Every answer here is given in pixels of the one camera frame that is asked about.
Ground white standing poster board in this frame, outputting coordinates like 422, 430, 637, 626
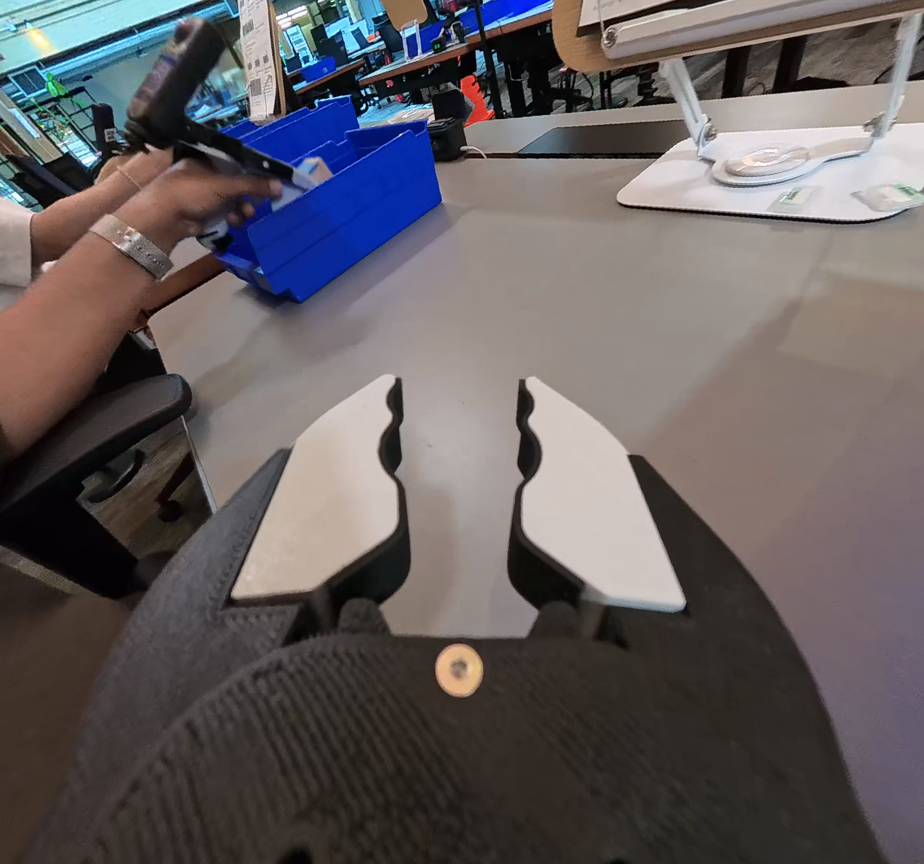
231, 0, 287, 123

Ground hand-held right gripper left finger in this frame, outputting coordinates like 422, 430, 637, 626
231, 374, 412, 625

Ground blue plastic bin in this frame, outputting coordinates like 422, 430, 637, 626
213, 120, 443, 305
218, 95, 362, 159

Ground grey desk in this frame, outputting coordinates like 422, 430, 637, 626
148, 80, 924, 858

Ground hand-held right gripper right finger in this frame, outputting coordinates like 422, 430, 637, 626
507, 376, 687, 637

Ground white metal document stand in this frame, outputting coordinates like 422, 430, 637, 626
603, 0, 924, 224

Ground wooden-top desk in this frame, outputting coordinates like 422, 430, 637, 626
356, 3, 558, 116

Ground black mesh office chair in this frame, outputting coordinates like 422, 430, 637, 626
0, 372, 193, 599

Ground person's left hand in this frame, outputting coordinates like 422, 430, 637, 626
115, 162, 284, 253

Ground silver wrist bracelet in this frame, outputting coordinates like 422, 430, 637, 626
87, 212, 176, 282

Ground orange traffic cone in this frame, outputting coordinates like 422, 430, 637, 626
461, 73, 497, 123

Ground black desktop device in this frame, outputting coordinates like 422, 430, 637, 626
430, 87, 472, 163

